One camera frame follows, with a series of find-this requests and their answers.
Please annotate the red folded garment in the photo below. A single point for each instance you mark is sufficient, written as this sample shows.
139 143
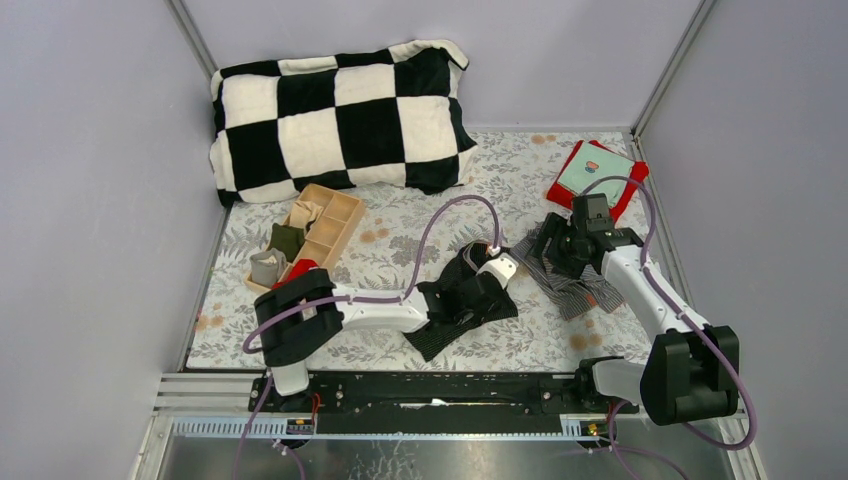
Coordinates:
618 192

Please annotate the black white checkered pillow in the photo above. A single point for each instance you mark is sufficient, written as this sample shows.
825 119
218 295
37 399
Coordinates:
341 121

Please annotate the mint green folded cloth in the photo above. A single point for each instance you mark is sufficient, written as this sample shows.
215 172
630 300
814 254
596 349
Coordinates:
589 163

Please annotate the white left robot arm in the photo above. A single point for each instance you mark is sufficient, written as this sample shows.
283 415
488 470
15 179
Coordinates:
301 316

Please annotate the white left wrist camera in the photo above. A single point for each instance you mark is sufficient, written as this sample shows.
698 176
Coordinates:
503 269

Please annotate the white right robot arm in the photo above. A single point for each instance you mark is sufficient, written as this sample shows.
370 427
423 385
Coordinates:
688 373

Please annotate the grey striped underwear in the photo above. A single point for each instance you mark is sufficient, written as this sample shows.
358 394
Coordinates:
573 297

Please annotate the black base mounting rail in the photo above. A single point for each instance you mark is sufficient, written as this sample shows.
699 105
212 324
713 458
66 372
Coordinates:
344 402

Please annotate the dark green rolled sock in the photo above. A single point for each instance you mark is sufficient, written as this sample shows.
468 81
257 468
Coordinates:
288 240

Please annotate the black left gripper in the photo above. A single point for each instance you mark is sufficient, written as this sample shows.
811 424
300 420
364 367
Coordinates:
477 315

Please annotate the red rolled sock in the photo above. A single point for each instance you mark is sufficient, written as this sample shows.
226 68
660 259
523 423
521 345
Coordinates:
301 267

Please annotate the beige rolled sock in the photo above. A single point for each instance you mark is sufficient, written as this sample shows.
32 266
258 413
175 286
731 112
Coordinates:
304 214

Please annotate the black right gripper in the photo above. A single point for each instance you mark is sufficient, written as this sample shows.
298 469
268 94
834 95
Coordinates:
554 227

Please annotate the floral patterned bed sheet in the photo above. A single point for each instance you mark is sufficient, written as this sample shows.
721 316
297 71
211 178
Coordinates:
406 235

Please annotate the grey rolled sock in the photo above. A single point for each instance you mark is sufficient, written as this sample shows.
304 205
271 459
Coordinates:
267 267

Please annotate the wooden divided organizer box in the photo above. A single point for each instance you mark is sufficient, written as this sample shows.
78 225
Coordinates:
330 234

